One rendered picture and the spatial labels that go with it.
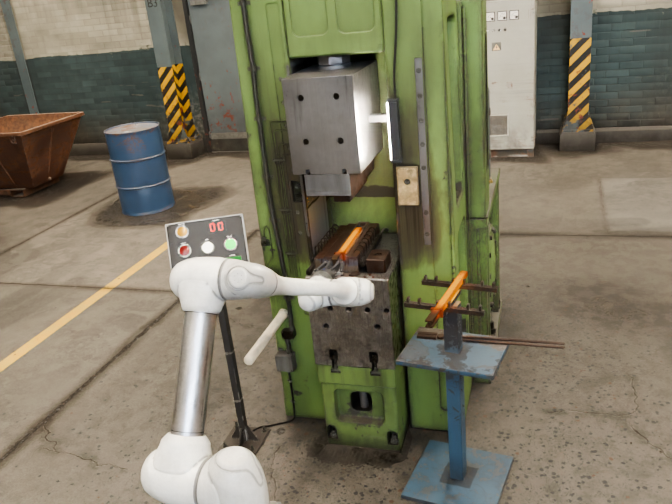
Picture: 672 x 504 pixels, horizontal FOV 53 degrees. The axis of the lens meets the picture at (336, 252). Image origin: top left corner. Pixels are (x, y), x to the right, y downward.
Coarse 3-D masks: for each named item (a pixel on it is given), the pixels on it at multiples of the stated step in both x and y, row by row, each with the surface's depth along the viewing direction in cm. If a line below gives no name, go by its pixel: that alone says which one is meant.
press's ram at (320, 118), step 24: (312, 72) 283; (336, 72) 276; (360, 72) 276; (288, 96) 276; (312, 96) 273; (336, 96) 271; (360, 96) 277; (288, 120) 280; (312, 120) 277; (336, 120) 274; (360, 120) 278; (384, 120) 288; (312, 144) 281; (336, 144) 278; (360, 144) 278; (312, 168) 285; (336, 168) 282; (360, 168) 279
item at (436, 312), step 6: (462, 276) 279; (456, 282) 274; (462, 282) 277; (450, 288) 270; (456, 288) 270; (444, 294) 265; (450, 294) 265; (444, 300) 260; (450, 300) 264; (438, 306) 256; (444, 306) 257; (432, 312) 251; (438, 312) 251; (426, 318) 248; (432, 318) 247; (438, 318) 252; (426, 324) 248; (432, 324) 248
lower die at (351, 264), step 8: (352, 224) 335; (368, 224) 332; (376, 224) 331; (344, 232) 326; (360, 232) 320; (368, 232) 322; (376, 232) 328; (328, 240) 321; (336, 240) 317; (344, 240) 316; (360, 240) 313; (328, 248) 311; (336, 248) 307; (352, 248) 305; (360, 248) 304; (320, 256) 303; (328, 256) 299; (352, 256) 296; (360, 256) 300; (320, 264) 302; (344, 264) 299; (352, 264) 297
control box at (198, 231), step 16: (176, 224) 297; (192, 224) 298; (208, 224) 298; (224, 224) 298; (240, 224) 299; (176, 240) 296; (192, 240) 296; (208, 240) 297; (224, 240) 298; (240, 240) 298; (176, 256) 295; (192, 256) 295; (208, 256) 296; (224, 256) 297
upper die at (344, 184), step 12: (372, 168) 318; (312, 180) 287; (324, 180) 286; (336, 180) 284; (348, 180) 283; (360, 180) 298; (312, 192) 289; (324, 192) 288; (336, 192) 286; (348, 192) 285
